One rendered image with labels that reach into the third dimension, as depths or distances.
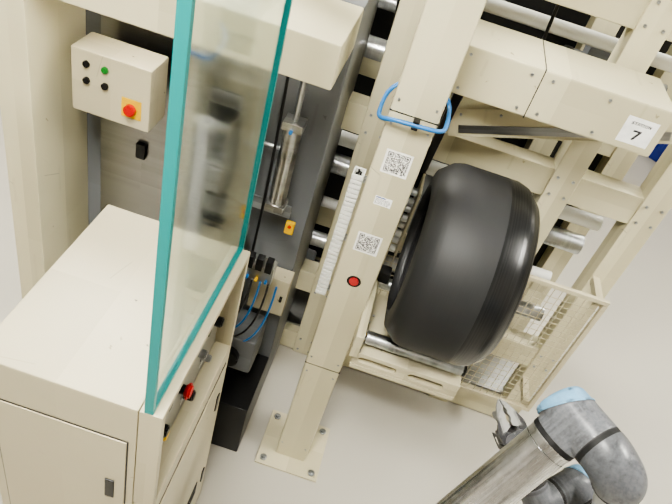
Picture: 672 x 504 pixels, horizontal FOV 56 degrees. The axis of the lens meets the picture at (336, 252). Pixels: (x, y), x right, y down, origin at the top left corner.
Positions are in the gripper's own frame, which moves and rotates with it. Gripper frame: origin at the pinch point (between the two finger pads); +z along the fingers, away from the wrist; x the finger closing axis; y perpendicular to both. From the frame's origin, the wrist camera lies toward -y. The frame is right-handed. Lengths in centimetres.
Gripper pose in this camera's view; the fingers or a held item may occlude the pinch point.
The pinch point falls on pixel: (501, 403)
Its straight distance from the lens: 194.2
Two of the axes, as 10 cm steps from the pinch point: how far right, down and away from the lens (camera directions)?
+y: -2.0, 1.0, 9.7
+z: -3.7, -9.3, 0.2
